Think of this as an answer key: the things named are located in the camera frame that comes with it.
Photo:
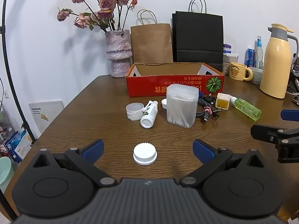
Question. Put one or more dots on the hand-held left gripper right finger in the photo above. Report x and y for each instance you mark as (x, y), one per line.
(203, 150)

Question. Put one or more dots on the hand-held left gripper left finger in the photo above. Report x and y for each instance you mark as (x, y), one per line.
(93, 149)

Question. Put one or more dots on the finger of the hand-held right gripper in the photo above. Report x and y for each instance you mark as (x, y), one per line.
(268, 134)
(290, 114)

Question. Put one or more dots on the green spray bottle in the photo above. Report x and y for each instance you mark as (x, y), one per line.
(246, 109)

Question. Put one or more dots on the clear cotton swab box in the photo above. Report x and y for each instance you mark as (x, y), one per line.
(182, 107)

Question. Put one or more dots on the white ribbed bottle cap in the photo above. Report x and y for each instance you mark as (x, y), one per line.
(144, 154)

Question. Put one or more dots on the yellow white charger plug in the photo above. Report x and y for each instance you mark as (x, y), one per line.
(223, 101)

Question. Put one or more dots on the white round container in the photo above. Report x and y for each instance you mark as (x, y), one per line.
(134, 112)

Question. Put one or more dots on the small white cap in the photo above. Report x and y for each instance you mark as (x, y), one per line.
(164, 103)

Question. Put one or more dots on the white spray bottle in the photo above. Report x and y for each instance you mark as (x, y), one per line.
(149, 114)

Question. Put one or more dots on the red cardboard box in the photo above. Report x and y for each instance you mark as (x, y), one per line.
(163, 84)

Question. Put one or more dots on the black metal object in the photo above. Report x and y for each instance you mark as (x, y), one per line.
(294, 81)

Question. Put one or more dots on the grey bowl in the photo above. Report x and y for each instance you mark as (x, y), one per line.
(256, 75)

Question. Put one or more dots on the yellow thermos jug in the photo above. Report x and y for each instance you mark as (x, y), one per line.
(276, 63)

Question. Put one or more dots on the white flat board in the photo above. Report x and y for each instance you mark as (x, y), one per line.
(46, 114)

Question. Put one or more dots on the yellow bear mug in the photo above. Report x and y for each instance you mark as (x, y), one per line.
(237, 71)

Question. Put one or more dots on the blue drink can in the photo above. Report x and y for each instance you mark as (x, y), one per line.
(249, 57)

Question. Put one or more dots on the blue white packages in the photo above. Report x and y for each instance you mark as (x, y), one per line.
(16, 144)

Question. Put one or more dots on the clear seed container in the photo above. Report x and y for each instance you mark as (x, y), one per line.
(229, 63)

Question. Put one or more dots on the purple lid jar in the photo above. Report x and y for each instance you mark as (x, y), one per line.
(227, 49)

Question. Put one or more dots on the pale green bin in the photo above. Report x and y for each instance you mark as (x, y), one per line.
(4, 172)

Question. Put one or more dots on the pink marbled vase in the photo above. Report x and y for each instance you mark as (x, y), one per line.
(119, 53)

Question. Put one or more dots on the black paper bag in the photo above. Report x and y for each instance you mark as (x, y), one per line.
(198, 37)

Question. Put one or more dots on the brown paper bag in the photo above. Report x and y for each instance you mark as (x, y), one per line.
(151, 44)

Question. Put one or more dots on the dried pink roses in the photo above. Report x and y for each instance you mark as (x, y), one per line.
(105, 4)

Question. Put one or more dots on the black lamp stand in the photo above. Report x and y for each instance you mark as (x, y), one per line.
(2, 30)

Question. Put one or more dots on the white wall outlet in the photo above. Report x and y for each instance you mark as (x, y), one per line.
(6, 93)

